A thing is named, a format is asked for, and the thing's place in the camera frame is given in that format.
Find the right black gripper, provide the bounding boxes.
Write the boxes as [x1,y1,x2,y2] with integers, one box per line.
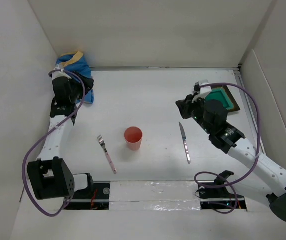
[176,92,213,135]

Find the blue Pikachu cloth placemat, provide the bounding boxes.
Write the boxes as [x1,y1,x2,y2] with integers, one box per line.
[52,51,94,105]

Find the green square plate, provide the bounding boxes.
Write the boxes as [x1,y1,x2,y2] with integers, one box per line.
[205,85,240,113]

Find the pink-handled knife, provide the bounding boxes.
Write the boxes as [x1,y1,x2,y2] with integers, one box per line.
[179,122,191,164]

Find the pink-handled fork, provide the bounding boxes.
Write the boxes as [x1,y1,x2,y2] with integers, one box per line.
[97,135,117,174]

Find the pink plastic cup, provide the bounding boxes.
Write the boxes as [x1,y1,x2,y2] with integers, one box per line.
[124,126,143,151]

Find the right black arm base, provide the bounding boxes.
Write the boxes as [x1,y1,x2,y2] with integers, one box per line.
[194,184,247,213]

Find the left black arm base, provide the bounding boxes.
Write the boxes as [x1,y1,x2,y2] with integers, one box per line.
[64,181,110,211]

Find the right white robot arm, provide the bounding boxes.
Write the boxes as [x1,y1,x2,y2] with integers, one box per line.
[175,95,286,222]

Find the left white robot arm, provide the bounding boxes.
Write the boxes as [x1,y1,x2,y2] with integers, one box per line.
[27,72,94,200]

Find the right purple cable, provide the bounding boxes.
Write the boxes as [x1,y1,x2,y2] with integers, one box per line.
[194,82,261,214]

